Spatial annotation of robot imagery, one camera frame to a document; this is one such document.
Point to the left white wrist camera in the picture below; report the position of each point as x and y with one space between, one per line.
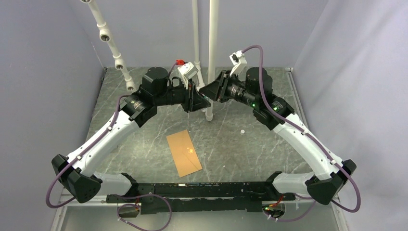
187 71

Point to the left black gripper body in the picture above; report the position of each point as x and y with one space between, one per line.
180 95

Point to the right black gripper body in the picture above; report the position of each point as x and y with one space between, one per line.
232 88

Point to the brown paper envelope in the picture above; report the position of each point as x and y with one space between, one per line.
183 153

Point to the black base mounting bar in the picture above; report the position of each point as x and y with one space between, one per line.
251 196

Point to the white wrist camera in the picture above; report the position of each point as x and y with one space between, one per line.
187 71
239 62

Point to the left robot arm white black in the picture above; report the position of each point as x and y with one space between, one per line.
77 171

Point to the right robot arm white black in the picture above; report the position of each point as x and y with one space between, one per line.
329 173

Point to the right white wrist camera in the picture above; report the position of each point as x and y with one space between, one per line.
239 62

